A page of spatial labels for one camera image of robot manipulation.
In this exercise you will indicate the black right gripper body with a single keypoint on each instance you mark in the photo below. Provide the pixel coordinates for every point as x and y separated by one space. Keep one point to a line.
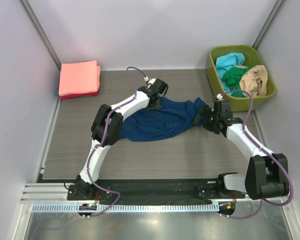
210 122

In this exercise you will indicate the blue Mickey Mouse t-shirt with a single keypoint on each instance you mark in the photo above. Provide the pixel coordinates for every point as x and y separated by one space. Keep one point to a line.
170 120

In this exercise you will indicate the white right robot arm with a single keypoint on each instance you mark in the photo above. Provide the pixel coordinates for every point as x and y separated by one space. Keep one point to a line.
267 172

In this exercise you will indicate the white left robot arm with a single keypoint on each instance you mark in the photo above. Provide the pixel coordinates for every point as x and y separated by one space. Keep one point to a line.
106 130

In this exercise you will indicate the green crumpled t-shirt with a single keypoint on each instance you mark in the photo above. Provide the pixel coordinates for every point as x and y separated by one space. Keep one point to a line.
231 79

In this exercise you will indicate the olive green plastic bin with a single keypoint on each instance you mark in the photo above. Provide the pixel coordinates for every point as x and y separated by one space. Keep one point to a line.
252 58

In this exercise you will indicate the beige crumpled t-shirt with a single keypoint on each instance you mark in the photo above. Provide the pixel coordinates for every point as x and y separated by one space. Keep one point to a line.
254 81

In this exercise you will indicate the light blue crumpled t-shirt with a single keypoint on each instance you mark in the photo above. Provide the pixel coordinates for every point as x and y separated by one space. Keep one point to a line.
227 62

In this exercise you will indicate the folded red t-shirt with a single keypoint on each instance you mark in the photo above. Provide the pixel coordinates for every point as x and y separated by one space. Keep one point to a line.
77 95

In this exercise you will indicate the folded pink t-shirt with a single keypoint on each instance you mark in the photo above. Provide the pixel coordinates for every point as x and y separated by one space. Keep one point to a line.
79 78

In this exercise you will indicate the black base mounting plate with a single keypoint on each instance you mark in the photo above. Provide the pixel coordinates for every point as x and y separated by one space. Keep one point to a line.
152 189

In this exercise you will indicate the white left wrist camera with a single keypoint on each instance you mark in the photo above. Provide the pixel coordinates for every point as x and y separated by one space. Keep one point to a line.
149 81

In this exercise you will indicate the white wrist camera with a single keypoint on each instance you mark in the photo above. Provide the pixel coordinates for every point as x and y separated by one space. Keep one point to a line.
219 97
149 81

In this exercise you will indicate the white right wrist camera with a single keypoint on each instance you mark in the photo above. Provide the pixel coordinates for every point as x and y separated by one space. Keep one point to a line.
219 97

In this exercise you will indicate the aluminium frame rail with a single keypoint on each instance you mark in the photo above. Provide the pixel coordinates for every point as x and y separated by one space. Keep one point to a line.
44 193

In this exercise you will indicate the white slotted cable duct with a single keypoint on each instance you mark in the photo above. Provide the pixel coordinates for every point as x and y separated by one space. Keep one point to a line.
96 208

